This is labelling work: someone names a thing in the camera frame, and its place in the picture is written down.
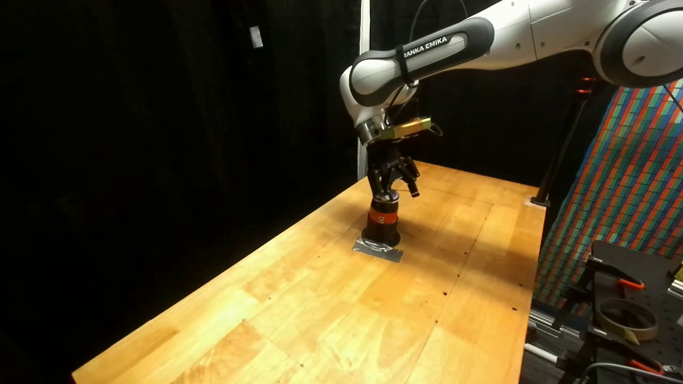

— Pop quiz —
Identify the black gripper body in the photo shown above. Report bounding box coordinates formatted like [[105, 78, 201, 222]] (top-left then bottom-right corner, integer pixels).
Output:
[[367, 142, 415, 188]]

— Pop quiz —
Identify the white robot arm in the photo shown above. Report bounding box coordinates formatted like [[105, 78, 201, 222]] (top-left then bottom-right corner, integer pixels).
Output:
[[339, 0, 683, 213]]

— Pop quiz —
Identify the black cup with red band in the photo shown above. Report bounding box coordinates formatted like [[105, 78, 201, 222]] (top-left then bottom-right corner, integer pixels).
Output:
[[363, 203, 400, 246]]

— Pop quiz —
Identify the white vertical pole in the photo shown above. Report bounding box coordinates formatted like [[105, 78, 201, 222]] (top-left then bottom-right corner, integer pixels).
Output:
[[354, 0, 374, 179]]

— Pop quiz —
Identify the striped colourful cloth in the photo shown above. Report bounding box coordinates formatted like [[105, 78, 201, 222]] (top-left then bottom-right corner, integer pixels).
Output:
[[534, 81, 683, 305]]

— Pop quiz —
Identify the roll of tape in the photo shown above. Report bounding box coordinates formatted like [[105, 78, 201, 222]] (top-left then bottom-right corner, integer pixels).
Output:
[[597, 299, 659, 347]]

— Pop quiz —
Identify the gold wrist camera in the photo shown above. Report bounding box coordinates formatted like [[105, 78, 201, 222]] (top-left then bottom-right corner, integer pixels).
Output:
[[375, 117, 442, 142]]

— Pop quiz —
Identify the black clamp with orange handle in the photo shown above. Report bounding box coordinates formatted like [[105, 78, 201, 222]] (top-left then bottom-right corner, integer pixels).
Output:
[[556, 259, 648, 329]]

